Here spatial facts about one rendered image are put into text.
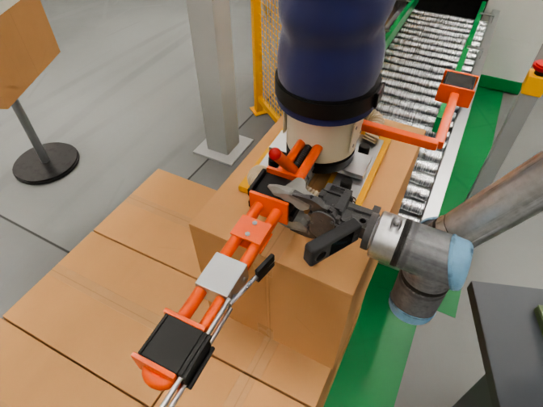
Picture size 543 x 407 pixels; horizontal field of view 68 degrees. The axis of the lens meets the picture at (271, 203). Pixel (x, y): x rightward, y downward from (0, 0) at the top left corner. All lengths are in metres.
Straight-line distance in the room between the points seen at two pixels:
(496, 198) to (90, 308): 1.20
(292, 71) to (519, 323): 0.87
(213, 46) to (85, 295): 1.41
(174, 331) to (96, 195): 2.06
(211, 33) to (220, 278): 1.75
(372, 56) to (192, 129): 2.27
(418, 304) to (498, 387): 0.40
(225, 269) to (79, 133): 2.59
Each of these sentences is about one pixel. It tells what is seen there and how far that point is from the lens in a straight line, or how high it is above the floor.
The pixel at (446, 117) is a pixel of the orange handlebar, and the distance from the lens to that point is 1.06.
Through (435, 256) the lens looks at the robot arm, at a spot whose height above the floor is 1.18.
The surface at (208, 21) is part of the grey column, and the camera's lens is 2.26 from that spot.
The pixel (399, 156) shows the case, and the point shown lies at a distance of 1.13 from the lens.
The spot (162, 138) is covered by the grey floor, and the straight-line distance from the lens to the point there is 2.94.
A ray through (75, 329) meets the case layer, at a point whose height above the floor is 0.54.
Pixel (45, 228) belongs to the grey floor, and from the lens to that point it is 2.57.
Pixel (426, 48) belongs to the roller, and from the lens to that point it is 2.94.
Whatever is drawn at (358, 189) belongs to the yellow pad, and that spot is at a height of 1.05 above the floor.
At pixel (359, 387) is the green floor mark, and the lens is 1.86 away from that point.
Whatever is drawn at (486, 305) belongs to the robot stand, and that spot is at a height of 0.75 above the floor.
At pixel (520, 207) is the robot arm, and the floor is 1.22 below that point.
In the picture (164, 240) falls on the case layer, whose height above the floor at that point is 0.54.
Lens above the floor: 1.72
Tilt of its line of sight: 47 degrees down
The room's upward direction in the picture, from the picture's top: straight up
